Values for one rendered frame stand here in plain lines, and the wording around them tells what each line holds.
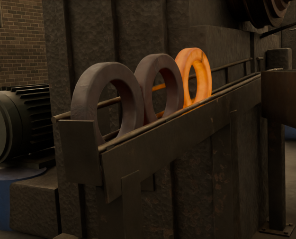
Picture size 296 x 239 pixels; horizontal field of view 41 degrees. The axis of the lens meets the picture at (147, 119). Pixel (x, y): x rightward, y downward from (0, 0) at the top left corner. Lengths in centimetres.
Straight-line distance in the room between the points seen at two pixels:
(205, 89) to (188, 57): 14
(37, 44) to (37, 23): 44
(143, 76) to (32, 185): 121
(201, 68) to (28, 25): 796
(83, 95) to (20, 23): 816
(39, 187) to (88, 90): 127
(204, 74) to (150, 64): 30
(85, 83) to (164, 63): 25
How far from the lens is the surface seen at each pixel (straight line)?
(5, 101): 208
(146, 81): 80
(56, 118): 69
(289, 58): 191
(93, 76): 67
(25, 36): 884
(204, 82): 110
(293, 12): 593
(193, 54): 102
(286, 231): 189
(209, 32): 131
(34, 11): 911
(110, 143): 67
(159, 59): 85
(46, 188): 186
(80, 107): 65
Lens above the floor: 75
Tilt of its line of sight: 8 degrees down
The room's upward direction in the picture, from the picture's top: 3 degrees counter-clockwise
